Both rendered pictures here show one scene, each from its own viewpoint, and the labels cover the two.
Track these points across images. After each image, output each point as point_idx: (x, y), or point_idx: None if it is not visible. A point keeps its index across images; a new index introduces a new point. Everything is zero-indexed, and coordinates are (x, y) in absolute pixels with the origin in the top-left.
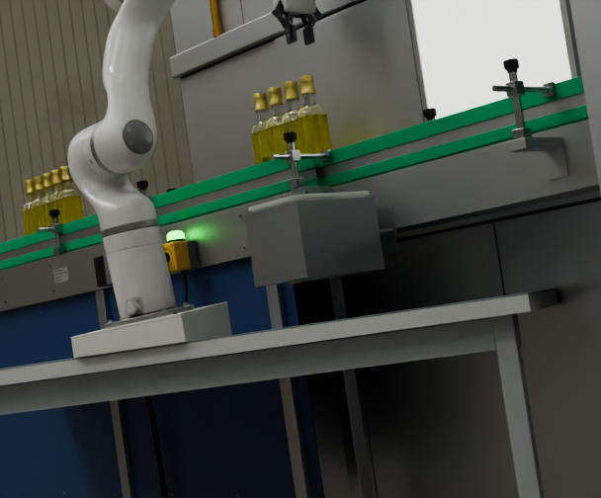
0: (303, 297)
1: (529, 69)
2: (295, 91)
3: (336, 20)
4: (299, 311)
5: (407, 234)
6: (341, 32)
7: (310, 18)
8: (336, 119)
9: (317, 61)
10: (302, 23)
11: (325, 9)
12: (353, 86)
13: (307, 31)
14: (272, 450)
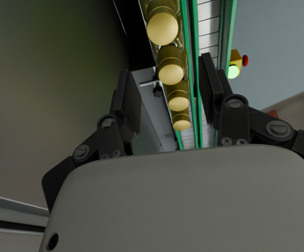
0: (138, 52)
1: None
2: (170, 52)
3: None
4: (141, 53)
5: None
6: None
7: (109, 141)
8: (97, 47)
9: (89, 133)
10: (133, 153)
11: (4, 240)
12: (53, 15)
13: (132, 109)
14: None
